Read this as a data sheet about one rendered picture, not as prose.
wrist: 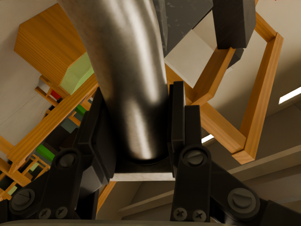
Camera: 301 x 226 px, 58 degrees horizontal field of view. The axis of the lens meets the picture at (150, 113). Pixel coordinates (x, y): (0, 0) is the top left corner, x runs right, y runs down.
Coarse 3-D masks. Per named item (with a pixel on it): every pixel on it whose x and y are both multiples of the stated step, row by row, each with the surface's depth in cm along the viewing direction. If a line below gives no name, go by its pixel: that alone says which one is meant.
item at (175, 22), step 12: (156, 0) 11; (168, 0) 13; (180, 0) 13; (192, 0) 13; (204, 0) 13; (156, 12) 11; (168, 12) 13; (180, 12) 13; (192, 12) 13; (204, 12) 13; (168, 24) 14; (180, 24) 14; (192, 24) 14; (168, 36) 14; (180, 36) 14; (168, 48) 15
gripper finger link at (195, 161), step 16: (192, 144) 11; (192, 160) 10; (208, 160) 10; (176, 176) 10; (192, 176) 10; (208, 176) 10; (176, 192) 9; (192, 192) 9; (208, 192) 9; (176, 208) 9; (192, 208) 9; (208, 208) 9
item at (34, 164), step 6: (36, 156) 936; (24, 162) 915; (36, 162) 931; (42, 162) 938; (30, 168) 914; (42, 168) 971; (48, 168) 944; (24, 174) 895; (30, 174) 910; (0, 180) 875; (12, 186) 856; (12, 192) 856
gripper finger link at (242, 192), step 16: (176, 96) 12; (176, 112) 12; (192, 112) 13; (176, 128) 11; (192, 128) 12; (176, 144) 11; (176, 160) 11; (224, 176) 10; (224, 192) 10; (240, 192) 9; (224, 208) 9; (240, 208) 9; (256, 208) 9
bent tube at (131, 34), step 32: (64, 0) 8; (96, 0) 8; (128, 0) 9; (96, 32) 9; (128, 32) 9; (96, 64) 10; (128, 64) 10; (160, 64) 11; (128, 96) 11; (160, 96) 12; (128, 128) 12; (160, 128) 13; (128, 160) 14; (160, 160) 14
